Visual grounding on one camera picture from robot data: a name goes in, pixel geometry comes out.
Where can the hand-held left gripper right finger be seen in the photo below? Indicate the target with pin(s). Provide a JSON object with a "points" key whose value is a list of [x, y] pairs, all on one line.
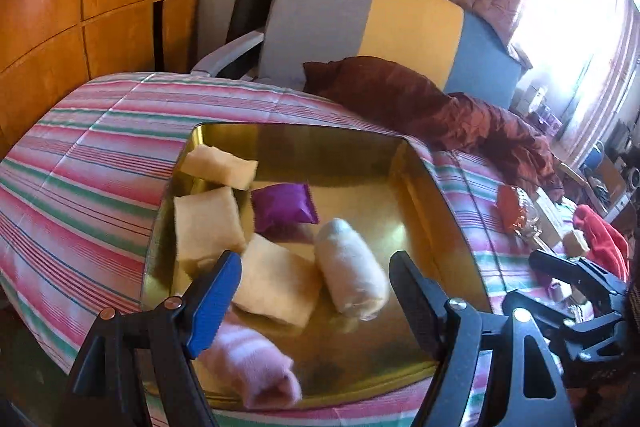
{"points": [[417, 302]]}

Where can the red towel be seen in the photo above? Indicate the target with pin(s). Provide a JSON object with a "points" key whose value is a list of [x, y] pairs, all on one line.
{"points": [[600, 237]]}

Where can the gold metal tray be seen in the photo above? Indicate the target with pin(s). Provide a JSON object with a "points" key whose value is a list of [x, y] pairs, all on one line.
{"points": [[350, 167]]}

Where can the pink rolled sock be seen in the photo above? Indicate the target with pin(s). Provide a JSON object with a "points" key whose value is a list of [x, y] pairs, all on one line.
{"points": [[250, 362]]}

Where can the wooden desk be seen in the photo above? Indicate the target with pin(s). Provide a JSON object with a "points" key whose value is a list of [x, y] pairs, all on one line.
{"points": [[575, 174]]}

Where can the blue bucket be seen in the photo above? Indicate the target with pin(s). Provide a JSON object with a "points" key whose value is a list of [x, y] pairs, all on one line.
{"points": [[595, 157]]}

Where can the rust brown jacket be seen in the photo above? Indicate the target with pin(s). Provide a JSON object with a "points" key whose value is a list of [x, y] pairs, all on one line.
{"points": [[425, 107]]}

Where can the cardboard box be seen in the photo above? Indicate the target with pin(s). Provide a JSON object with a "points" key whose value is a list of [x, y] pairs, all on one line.
{"points": [[612, 184]]}

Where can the purple small pillow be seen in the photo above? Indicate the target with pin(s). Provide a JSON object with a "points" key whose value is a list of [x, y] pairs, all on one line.
{"points": [[282, 204]]}

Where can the white rolled towel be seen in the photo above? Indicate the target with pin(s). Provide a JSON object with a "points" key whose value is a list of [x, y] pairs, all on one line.
{"points": [[350, 272]]}

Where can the cream foam pad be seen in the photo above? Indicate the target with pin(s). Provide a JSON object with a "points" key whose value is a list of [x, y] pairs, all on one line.
{"points": [[277, 287], [207, 227], [220, 164]]}

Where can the clear glass jar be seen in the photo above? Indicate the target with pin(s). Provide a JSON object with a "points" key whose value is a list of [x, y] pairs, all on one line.
{"points": [[531, 219]]}

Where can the orange packet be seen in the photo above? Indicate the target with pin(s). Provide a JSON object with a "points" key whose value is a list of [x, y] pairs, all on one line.
{"points": [[507, 207]]}

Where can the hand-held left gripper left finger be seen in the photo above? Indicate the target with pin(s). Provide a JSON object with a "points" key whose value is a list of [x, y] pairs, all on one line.
{"points": [[220, 302]]}

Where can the grey yellow blue cushion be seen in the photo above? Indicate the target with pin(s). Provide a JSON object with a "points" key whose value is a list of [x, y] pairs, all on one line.
{"points": [[325, 17]]}

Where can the striped bed blanket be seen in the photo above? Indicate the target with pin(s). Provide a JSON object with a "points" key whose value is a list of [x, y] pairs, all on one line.
{"points": [[90, 167]]}

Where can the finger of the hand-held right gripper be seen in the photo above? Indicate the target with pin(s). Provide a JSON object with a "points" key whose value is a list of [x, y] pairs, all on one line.
{"points": [[575, 274], [540, 314]]}

